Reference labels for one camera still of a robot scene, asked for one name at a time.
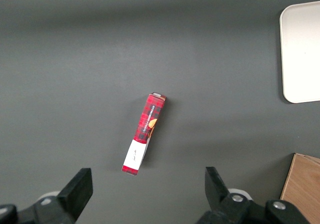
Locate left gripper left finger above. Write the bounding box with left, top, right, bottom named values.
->
left=0, top=168, right=94, bottom=224

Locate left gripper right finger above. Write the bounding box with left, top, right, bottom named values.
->
left=194, top=166, right=310, bottom=224

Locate beige plastic tray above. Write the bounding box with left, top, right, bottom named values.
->
left=279, top=1, right=320, bottom=104

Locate wooden two-drawer cabinet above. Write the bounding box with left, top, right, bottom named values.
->
left=279, top=153, right=320, bottom=224

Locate red tartan shortbread box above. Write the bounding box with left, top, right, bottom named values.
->
left=121, top=92, right=168, bottom=177

